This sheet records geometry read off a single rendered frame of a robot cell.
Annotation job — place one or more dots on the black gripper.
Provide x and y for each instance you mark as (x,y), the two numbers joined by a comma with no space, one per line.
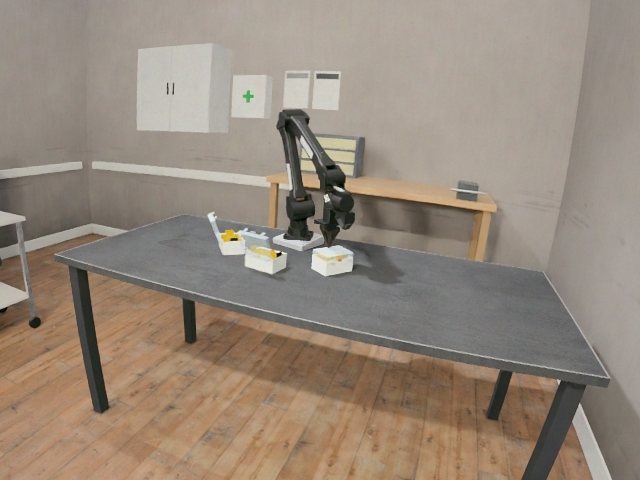
(329,231)

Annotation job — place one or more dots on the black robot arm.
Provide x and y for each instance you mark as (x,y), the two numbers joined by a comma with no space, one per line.
(331,178)

